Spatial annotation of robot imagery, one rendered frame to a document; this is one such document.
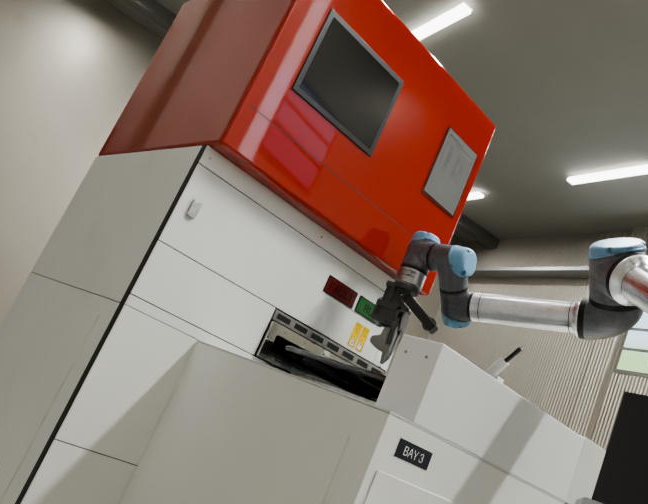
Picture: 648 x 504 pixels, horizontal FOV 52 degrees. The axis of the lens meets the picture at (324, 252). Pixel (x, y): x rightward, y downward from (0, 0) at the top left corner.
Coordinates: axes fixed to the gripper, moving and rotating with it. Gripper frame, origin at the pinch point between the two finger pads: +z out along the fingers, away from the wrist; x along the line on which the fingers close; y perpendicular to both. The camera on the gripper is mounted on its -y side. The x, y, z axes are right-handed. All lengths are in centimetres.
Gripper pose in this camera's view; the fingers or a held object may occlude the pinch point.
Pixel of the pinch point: (385, 360)
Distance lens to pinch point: 170.8
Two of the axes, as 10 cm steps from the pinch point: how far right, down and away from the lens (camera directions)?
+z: -4.0, 8.9, -2.4
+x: -2.7, -3.6, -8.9
